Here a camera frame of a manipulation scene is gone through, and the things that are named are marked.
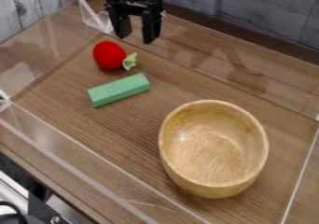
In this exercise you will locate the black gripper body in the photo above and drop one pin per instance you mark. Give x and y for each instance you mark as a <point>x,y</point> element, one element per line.
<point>135,7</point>

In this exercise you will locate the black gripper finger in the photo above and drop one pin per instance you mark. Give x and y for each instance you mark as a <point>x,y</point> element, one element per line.
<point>151,22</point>
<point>120,22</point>

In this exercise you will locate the red plush fruit green stem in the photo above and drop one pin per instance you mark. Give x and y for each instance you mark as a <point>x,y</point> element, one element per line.
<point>111,57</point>

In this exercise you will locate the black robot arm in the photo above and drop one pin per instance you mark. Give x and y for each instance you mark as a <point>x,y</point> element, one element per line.
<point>147,9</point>

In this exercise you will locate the green rectangular block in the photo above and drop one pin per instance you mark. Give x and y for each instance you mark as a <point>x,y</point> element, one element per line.
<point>118,89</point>

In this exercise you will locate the light wooden bowl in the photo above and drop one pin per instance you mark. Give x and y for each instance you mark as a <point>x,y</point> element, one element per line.
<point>214,148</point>

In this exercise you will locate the clear acrylic tray enclosure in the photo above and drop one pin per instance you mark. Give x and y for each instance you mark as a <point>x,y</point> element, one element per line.
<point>95,154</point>

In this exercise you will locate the black bracket bottom left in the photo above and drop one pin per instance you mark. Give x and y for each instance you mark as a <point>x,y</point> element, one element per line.
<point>41,214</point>

